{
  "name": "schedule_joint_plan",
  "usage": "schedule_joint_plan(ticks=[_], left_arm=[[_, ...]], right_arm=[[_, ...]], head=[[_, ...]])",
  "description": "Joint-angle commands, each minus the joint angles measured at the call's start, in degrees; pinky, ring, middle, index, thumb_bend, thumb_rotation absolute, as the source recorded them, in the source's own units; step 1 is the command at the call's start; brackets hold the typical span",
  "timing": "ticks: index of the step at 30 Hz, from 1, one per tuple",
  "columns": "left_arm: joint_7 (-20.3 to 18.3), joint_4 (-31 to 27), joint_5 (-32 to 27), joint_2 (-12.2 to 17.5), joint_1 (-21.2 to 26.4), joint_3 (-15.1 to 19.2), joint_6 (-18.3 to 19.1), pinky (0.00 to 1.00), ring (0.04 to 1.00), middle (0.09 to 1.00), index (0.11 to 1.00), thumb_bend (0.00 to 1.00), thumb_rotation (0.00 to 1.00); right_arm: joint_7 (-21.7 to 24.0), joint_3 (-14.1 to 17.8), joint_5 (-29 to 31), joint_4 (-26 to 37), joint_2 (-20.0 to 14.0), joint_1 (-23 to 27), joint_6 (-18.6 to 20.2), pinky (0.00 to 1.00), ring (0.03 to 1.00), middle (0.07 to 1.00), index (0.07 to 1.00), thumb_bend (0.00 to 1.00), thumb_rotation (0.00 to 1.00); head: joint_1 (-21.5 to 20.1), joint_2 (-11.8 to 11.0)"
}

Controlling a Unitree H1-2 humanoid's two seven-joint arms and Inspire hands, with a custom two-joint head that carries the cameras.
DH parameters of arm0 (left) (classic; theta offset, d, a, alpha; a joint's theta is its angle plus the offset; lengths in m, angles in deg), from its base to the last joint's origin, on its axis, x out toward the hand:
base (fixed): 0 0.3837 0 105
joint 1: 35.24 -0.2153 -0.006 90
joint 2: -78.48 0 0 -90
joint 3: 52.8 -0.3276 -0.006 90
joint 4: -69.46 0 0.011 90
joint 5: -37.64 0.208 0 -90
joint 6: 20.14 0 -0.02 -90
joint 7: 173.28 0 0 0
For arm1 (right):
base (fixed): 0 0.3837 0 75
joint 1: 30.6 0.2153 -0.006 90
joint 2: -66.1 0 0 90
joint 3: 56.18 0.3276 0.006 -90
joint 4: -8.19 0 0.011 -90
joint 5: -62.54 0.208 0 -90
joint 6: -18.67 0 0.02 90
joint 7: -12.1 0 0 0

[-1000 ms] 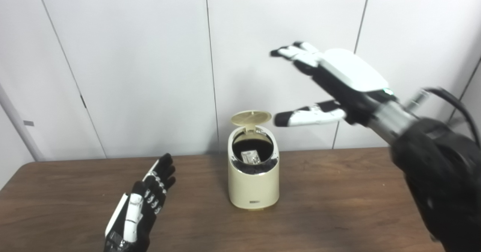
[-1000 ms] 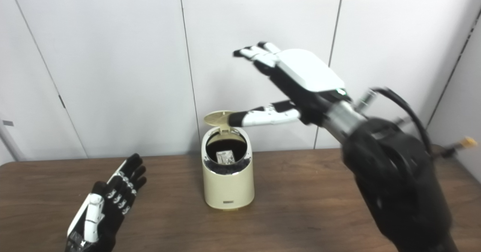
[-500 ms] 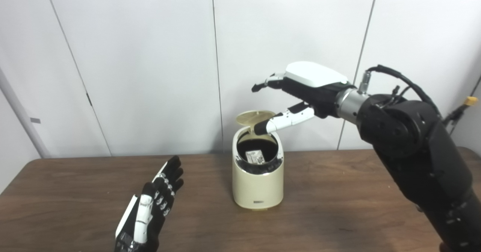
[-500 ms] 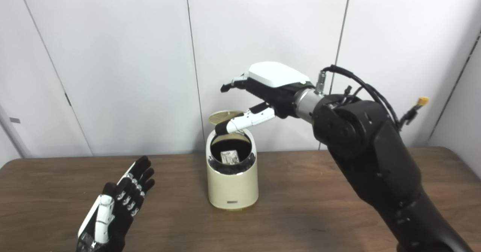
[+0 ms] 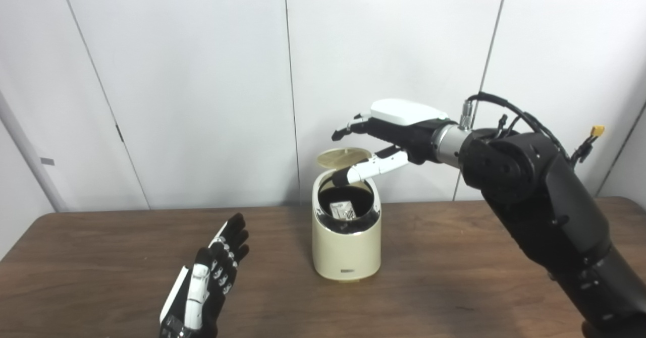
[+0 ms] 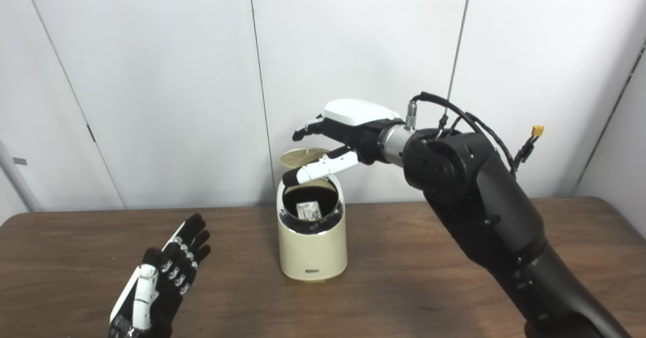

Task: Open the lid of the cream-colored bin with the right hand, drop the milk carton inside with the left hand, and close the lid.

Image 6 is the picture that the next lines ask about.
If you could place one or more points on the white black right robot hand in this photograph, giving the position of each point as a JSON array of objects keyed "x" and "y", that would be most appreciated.
[{"x": 358, "y": 126}]

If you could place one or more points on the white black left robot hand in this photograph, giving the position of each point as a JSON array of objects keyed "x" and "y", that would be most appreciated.
[{"x": 161, "y": 282}]

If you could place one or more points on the white green milk carton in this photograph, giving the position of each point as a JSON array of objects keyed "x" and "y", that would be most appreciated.
[{"x": 309, "y": 210}]

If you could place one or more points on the cream-colored lidded bin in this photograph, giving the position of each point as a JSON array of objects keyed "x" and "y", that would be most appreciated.
[{"x": 312, "y": 252}]

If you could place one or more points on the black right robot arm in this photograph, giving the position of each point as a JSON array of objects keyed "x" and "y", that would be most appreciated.
[{"x": 494, "y": 212}]

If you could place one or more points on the black bin liner bag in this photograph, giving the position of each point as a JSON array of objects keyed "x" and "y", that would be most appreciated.
[{"x": 325, "y": 199}]

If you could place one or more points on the small gray wall tag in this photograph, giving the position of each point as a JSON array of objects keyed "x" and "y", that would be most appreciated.
[{"x": 20, "y": 161}]

